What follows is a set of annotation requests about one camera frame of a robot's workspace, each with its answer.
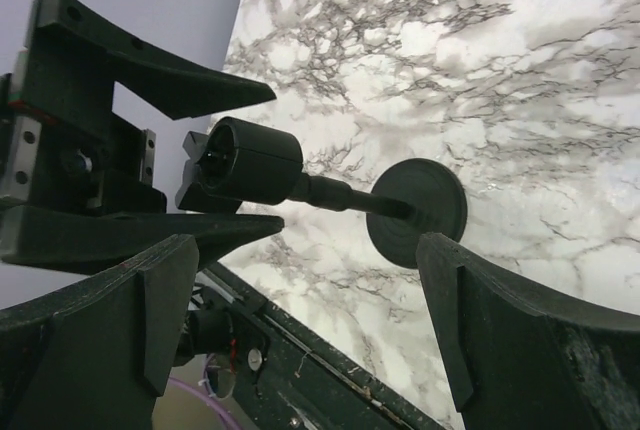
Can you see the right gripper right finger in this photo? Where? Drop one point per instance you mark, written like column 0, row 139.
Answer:
column 520, row 355

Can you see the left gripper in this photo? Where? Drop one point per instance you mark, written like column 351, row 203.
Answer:
column 63, row 148

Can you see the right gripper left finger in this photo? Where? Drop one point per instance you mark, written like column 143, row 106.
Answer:
column 97, row 354

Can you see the black round-base mic stand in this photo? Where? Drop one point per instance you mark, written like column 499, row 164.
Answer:
column 240, row 161

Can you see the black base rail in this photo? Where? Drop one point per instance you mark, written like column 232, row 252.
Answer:
column 282, row 374

